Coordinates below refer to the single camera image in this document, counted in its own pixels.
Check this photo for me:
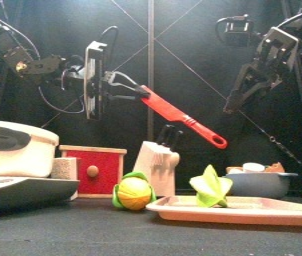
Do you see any black knife handle in block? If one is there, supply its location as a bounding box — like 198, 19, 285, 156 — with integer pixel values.
168, 129, 184, 151
154, 124, 176, 145

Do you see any yellow toy corn green husk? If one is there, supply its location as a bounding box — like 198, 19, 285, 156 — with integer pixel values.
110, 171, 157, 212

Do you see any grey flat appliance base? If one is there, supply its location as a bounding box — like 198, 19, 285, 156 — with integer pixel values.
0, 175, 81, 212

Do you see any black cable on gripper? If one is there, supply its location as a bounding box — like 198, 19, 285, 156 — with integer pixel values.
96, 25, 120, 72

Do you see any red toy knife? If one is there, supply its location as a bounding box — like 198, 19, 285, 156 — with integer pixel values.
137, 84, 229, 150

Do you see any blue-grey pot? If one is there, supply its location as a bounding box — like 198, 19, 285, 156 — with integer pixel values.
221, 171, 300, 200

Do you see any pink tray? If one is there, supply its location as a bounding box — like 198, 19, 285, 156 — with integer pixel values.
144, 194, 302, 228

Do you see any white appliance with grey handle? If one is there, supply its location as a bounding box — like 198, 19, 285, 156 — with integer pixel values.
0, 119, 61, 178

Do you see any beige toy food piece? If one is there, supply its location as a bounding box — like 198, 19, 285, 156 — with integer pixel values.
224, 166, 244, 175

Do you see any white cup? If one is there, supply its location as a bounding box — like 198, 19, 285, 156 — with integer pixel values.
240, 162, 267, 174

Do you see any red wooden drawer box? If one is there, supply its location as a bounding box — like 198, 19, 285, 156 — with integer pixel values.
57, 144, 128, 200

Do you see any white knife block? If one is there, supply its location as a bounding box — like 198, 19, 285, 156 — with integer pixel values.
132, 140, 181, 198

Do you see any brown toy food piece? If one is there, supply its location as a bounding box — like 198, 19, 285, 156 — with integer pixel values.
264, 161, 287, 174

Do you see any grey vertical frame pole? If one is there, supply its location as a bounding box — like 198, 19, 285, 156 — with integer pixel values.
146, 0, 156, 142

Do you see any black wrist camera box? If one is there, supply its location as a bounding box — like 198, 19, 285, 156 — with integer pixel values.
213, 13, 263, 48

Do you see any green toy star fruit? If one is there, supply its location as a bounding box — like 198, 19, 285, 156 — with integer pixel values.
188, 163, 233, 209

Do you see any white speckled sponge block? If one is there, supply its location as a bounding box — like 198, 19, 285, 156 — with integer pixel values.
49, 156, 78, 202

